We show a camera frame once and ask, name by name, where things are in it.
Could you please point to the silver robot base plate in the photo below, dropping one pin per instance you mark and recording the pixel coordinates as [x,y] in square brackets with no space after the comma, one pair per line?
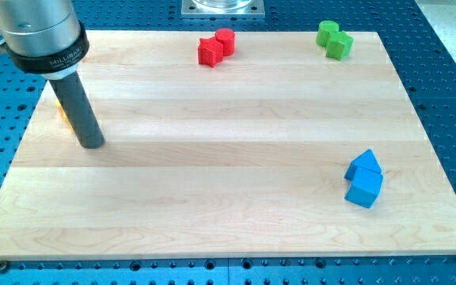
[222,8]

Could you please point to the board corner screw left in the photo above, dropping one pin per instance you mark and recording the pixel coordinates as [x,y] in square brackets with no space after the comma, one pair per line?
[4,266]

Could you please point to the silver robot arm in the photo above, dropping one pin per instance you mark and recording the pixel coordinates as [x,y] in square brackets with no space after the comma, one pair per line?
[46,37]

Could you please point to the green hexagon block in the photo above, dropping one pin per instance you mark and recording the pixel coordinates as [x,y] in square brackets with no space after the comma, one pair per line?
[338,45]

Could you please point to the red cylinder block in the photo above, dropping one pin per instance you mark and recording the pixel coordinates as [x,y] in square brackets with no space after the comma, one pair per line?
[226,37]

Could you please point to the blue cube block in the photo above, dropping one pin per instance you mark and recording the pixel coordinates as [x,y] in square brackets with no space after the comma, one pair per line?
[365,186]

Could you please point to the light wooden board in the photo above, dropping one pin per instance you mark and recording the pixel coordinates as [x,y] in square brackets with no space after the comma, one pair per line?
[244,159]

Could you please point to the black tool changer ring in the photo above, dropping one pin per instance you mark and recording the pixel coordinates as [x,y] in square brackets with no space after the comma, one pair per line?
[53,63]

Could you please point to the blue triangle block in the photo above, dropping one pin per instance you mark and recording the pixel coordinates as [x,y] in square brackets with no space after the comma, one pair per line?
[366,160]

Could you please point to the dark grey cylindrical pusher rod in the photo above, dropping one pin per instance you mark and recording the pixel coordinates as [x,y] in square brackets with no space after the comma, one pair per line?
[76,106]

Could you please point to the red star block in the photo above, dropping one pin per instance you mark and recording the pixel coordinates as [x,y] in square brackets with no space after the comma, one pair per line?
[209,51]

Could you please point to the green cylinder block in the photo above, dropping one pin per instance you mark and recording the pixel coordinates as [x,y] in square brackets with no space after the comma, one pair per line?
[325,29]

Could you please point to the yellow block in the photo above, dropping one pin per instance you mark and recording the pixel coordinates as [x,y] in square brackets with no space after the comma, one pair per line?
[63,115]

